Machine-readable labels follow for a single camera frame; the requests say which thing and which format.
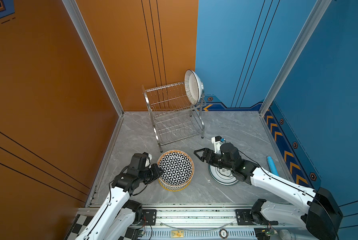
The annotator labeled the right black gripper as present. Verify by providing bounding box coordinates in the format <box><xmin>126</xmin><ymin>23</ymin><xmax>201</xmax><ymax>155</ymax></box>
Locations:
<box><xmin>193</xmin><ymin>148</ymin><xmax>234</xmax><ymax>172</ymax></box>

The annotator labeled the orange rim patterned plate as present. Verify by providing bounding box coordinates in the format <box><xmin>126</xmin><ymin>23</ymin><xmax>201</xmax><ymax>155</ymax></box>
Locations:
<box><xmin>157</xmin><ymin>150</ymin><xmax>195</xmax><ymax>186</ymax></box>

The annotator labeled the yellow rim dotted plate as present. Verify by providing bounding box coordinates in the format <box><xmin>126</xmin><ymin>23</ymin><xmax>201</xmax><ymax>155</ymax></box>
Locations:
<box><xmin>158</xmin><ymin>179</ymin><xmax>191</xmax><ymax>192</ymax></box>

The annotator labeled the chrome wire dish rack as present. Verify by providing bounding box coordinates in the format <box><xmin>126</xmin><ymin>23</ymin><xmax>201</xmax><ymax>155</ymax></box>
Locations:
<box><xmin>142</xmin><ymin>82</ymin><xmax>206</xmax><ymax>153</ymax></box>

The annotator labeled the large white plate black rim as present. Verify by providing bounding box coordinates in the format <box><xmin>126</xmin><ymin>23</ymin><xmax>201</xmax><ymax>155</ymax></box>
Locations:
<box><xmin>184</xmin><ymin>70</ymin><xmax>204</xmax><ymax>105</ymax></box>

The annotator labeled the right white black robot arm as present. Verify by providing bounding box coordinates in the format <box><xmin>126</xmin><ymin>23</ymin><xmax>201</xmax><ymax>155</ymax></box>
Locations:
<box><xmin>194</xmin><ymin>143</ymin><xmax>343</xmax><ymax>240</ymax></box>

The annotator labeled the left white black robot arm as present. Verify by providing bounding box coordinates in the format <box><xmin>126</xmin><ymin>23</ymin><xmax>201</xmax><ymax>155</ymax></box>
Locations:
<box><xmin>76</xmin><ymin>153</ymin><xmax>164</xmax><ymax>240</ymax></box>

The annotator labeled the light blue toy microphone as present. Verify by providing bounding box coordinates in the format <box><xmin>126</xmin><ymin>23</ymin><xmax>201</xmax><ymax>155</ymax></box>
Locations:
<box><xmin>267</xmin><ymin>156</ymin><xmax>279</xmax><ymax>176</ymax></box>

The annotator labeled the black white checkerboard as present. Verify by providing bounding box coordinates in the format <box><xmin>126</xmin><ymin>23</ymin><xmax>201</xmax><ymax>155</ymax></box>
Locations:
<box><xmin>64</xmin><ymin>214</ymin><xmax>139</xmax><ymax>240</ymax></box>

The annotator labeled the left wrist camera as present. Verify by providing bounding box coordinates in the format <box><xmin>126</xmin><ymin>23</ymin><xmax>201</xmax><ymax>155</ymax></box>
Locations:
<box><xmin>143</xmin><ymin>152</ymin><xmax>152</xmax><ymax>168</ymax></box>

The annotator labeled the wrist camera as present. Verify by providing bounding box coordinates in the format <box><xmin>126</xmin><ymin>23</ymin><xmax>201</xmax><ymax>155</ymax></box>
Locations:
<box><xmin>143</xmin><ymin>152</ymin><xmax>152</xmax><ymax>168</ymax></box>
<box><xmin>212</xmin><ymin>136</ymin><xmax>226</xmax><ymax>154</ymax></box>

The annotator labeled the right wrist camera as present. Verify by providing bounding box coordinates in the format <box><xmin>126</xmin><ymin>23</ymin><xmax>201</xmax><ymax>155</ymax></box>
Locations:
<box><xmin>212</xmin><ymin>136</ymin><xmax>226</xmax><ymax>154</ymax></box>

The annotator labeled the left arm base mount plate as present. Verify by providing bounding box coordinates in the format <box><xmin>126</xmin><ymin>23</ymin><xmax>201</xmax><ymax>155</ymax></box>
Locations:
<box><xmin>134</xmin><ymin>209</ymin><xmax>157</xmax><ymax>227</ymax></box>

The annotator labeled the aluminium front rail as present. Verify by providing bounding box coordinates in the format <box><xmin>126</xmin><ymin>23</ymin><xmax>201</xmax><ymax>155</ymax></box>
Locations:
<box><xmin>76</xmin><ymin>203</ymin><xmax>327</xmax><ymax>240</ymax></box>

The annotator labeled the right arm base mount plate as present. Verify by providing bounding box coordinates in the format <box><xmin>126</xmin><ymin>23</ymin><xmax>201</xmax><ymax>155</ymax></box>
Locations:
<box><xmin>235</xmin><ymin>209</ymin><xmax>279</xmax><ymax>226</ymax></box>

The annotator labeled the grey microphone at rail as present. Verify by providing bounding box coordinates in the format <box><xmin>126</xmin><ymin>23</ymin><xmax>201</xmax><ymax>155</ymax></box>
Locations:
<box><xmin>278</xmin><ymin>230</ymin><xmax>303</xmax><ymax>240</ymax></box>

